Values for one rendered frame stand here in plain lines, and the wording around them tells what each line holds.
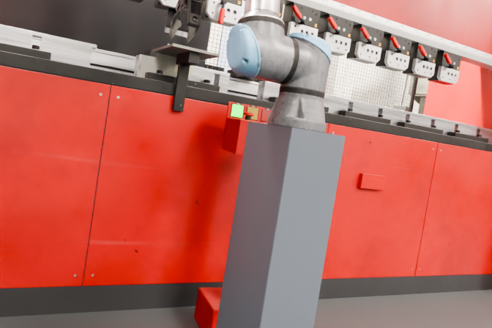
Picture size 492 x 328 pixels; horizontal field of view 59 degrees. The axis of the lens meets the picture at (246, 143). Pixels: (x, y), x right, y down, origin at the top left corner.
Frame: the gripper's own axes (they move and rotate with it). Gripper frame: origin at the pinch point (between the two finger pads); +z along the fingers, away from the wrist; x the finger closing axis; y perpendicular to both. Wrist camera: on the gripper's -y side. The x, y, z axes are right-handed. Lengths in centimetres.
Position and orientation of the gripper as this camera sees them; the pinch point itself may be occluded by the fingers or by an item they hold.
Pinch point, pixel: (179, 39)
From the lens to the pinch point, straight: 175.1
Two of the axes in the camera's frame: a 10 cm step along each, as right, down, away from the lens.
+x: -8.8, -1.2, -4.6
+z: -4.1, 6.9, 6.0
